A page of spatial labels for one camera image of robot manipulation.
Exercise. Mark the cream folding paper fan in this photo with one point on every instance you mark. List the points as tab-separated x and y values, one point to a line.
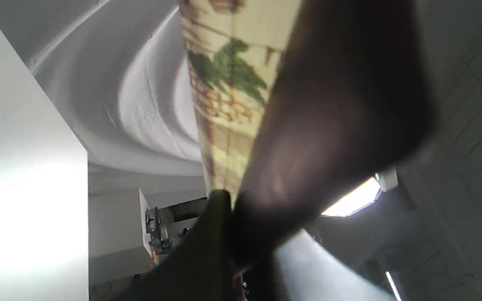
234	50

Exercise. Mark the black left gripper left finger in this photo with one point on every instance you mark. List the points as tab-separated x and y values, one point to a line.
199	269

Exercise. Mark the grey backdrop curtain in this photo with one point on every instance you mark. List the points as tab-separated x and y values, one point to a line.
116	71

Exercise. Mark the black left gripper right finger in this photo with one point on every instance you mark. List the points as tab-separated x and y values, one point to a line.
351	99

